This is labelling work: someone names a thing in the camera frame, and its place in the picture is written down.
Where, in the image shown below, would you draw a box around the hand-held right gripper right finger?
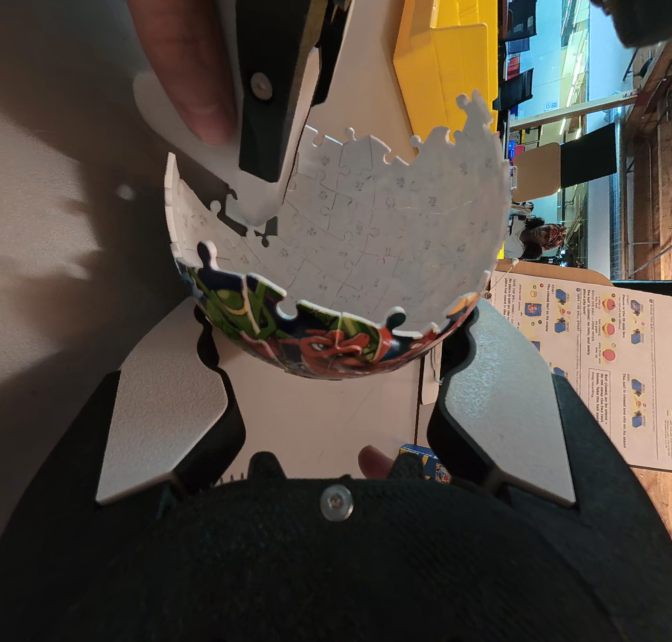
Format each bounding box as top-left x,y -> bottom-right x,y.
427,301 -> 577,507

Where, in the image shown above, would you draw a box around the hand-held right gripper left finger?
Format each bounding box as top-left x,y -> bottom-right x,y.
96,298 -> 246,505

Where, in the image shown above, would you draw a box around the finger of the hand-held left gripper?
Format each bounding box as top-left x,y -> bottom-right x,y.
312,6 -> 346,109
227,49 -> 323,247

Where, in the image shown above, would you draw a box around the colourful puzzle ball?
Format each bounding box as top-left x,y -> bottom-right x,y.
164,90 -> 511,380

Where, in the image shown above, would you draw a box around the blue puzzle box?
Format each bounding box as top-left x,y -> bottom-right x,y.
399,444 -> 452,482

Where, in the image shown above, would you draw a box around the person's left hand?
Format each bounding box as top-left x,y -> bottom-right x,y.
117,0 -> 237,147

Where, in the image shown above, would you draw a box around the person's right hand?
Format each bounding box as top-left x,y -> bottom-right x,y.
358,445 -> 394,479

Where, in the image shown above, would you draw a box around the clipboard with paper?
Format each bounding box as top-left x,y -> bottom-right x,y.
488,261 -> 672,522

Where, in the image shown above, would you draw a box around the yellow plastic bin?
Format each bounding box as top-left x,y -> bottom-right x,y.
393,0 -> 498,144

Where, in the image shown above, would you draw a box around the dark storage rack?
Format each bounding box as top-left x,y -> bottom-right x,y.
499,0 -> 539,112

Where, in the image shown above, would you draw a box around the tan rounded panel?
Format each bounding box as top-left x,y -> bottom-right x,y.
512,142 -> 562,203

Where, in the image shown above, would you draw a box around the black panel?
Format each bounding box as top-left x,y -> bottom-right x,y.
559,122 -> 617,188

